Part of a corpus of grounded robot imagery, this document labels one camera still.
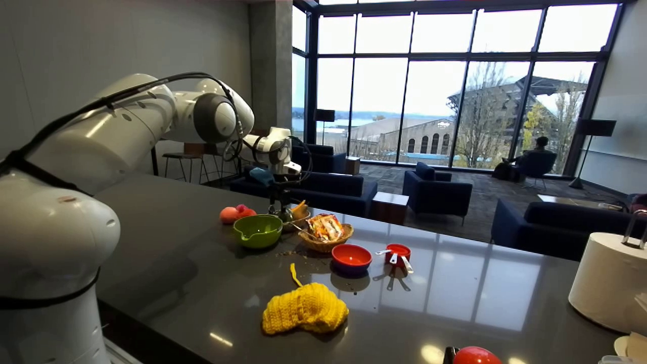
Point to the red bowl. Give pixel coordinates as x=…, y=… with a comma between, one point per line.
x=351, y=257

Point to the seated person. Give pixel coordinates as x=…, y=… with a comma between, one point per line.
x=539, y=160

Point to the wicker basket with wooden strips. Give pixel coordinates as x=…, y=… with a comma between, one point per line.
x=324, y=234

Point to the small red cup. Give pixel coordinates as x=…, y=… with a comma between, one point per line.
x=399, y=252

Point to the small black speaker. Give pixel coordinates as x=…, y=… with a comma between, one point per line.
x=324, y=116

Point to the green bowl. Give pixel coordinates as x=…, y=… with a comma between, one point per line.
x=258, y=232

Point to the white paper towel roll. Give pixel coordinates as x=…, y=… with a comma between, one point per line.
x=606, y=279

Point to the red emergency stop button box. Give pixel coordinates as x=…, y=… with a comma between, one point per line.
x=475, y=356

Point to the dark navy sofa with cushion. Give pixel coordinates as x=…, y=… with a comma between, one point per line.
x=566, y=225

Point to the yellow crocheted cloth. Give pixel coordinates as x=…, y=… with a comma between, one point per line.
x=306, y=309

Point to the small wicker basket with food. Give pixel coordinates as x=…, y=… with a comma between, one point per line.
x=298, y=212

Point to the red tomato toy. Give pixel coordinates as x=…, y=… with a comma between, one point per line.
x=245, y=211

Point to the small dark side table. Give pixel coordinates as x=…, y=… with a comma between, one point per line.
x=389, y=205

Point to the pink peach toy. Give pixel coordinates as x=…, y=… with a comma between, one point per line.
x=228, y=215

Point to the white plate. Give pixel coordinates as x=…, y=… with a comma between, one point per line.
x=634, y=346

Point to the teal wrist camera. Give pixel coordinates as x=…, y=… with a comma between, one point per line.
x=262, y=176

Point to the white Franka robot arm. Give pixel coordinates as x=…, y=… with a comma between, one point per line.
x=81, y=168

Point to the blue armchair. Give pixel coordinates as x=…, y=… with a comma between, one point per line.
x=438, y=193

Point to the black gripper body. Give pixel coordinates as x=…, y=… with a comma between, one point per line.
x=288, y=178

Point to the wooden chair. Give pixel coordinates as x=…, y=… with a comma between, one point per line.
x=193, y=156

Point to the black speaker on tall stand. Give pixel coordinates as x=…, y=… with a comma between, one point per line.
x=597, y=127

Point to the white and red small toy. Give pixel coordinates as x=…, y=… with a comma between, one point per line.
x=395, y=264

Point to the low coffee table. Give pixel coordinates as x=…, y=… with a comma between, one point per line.
x=579, y=200

